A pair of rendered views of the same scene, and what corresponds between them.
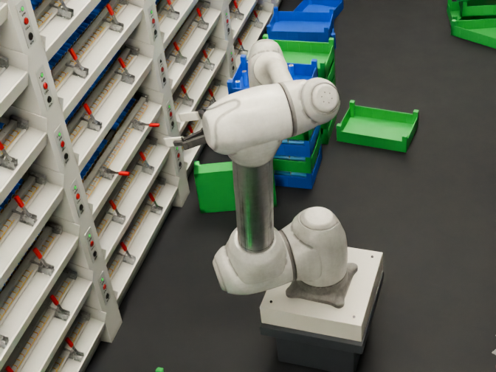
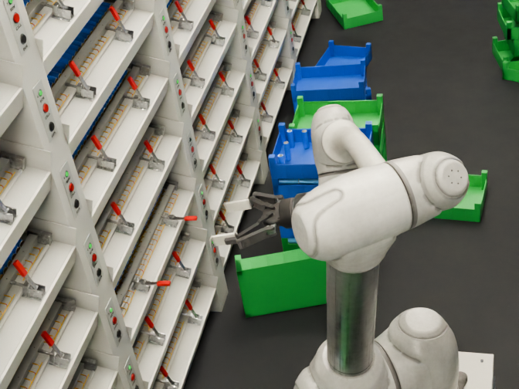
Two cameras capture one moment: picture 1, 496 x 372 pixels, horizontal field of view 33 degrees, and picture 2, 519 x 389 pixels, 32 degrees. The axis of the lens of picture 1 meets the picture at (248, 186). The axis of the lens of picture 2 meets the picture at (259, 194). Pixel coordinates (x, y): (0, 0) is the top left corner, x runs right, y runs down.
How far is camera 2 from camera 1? 0.41 m
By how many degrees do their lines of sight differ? 4
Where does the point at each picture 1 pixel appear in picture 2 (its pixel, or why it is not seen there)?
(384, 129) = not seen: hidden behind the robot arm
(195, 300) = not seen: outside the picture
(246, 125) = (355, 222)
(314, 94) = (439, 174)
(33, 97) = (58, 204)
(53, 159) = (84, 279)
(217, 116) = (315, 212)
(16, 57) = (35, 155)
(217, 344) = not seen: outside the picture
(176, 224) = (218, 334)
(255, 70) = (324, 143)
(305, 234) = (409, 345)
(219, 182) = (267, 279)
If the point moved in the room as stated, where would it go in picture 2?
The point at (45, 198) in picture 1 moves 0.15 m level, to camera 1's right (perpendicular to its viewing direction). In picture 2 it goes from (77, 329) to (144, 314)
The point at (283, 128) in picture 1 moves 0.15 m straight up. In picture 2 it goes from (400, 221) to (396, 150)
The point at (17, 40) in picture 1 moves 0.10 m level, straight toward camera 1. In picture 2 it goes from (36, 133) to (49, 157)
